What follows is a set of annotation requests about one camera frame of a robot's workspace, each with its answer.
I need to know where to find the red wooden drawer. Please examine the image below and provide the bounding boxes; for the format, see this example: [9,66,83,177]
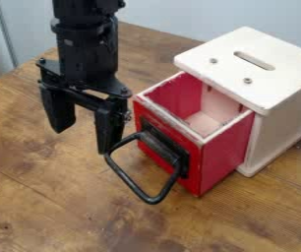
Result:
[133,72,255,197]

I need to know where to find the black metal drawer handle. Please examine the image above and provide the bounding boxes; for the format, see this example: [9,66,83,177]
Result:
[103,117,189,206]

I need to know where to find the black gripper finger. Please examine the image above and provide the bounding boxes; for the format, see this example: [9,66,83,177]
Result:
[94,97,128,155]
[39,86,75,133]

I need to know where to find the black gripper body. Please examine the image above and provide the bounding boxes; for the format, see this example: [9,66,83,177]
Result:
[37,20,130,110]

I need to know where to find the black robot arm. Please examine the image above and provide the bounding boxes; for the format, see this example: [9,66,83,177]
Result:
[37,0,132,154]

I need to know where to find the white wooden drawer cabinet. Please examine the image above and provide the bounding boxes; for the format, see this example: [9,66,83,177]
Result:
[174,27,301,177]

